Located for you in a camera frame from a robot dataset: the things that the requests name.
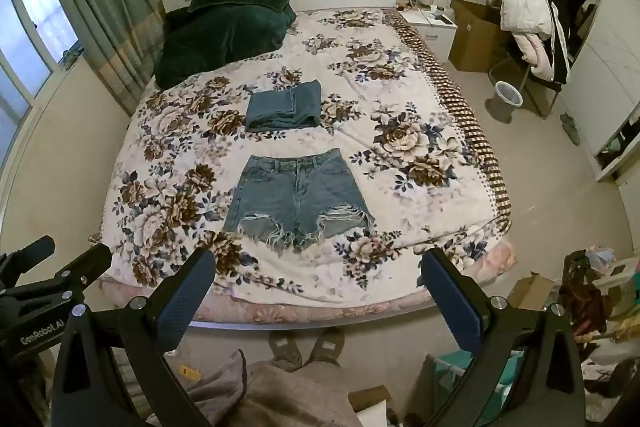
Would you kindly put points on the ripped denim shorts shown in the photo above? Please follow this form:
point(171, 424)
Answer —
point(295, 197)

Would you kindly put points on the chair with clothes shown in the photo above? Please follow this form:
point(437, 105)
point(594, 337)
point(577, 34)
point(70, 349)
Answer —
point(537, 27)

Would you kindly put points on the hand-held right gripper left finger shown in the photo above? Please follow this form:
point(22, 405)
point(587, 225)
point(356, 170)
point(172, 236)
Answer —
point(181, 302)

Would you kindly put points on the floral blanket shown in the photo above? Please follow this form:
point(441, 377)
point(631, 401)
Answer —
point(300, 147)

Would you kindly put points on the teal storage basket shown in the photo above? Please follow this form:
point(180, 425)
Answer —
point(450, 382)

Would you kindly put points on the dark green blanket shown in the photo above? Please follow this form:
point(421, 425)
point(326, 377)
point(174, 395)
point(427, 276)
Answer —
point(225, 27)

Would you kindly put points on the window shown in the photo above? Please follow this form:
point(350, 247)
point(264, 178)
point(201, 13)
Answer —
point(30, 32)

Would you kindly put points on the person's feet in slippers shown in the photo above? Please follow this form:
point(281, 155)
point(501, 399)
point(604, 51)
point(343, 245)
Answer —
point(305, 349)

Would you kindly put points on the grey waste bin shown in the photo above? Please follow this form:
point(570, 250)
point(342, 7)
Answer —
point(504, 99)

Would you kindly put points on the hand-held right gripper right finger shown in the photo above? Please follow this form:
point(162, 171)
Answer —
point(452, 302)

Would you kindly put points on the pile of clutter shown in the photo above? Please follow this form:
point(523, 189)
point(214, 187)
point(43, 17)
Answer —
point(605, 307)

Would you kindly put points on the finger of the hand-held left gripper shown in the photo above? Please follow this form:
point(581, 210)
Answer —
point(80, 269)
point(25, 259)

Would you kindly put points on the green curtain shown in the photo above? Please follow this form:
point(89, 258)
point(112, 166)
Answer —
point(95, 2)

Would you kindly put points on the small cardboard box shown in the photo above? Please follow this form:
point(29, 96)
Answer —
point(532, 289)

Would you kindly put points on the folded blue jeans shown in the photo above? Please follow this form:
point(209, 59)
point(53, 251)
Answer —
point(285, 107)

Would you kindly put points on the white nightstand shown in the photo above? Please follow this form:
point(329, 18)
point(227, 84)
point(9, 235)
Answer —
point(435, 24)

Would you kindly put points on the white wardrobe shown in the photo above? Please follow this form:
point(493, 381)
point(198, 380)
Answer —
point(600, 57)

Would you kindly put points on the person's grey trousers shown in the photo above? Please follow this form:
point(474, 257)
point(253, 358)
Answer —
point(270, 394)

